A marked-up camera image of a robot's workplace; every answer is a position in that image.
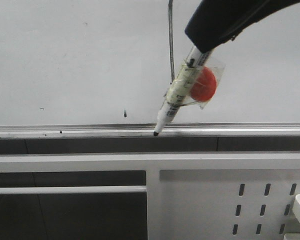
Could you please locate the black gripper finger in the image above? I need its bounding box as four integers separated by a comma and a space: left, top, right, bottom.
184, 0, 300, 53

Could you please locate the white whiteboard marker pen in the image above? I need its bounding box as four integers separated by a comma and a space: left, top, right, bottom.
153, 46, 213, 137

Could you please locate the red round magnet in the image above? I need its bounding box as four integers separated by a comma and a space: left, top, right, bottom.
187, 57, 226, 109

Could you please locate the aluminium whiteboard marker tray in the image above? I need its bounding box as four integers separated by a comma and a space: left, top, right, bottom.
0, 122, 300, 140

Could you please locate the large white whiteboard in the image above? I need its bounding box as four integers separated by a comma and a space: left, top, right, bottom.
0, 0, 300, 126

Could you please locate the white metal pegboard frame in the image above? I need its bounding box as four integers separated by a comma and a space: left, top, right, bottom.
0, 152, 300, 240

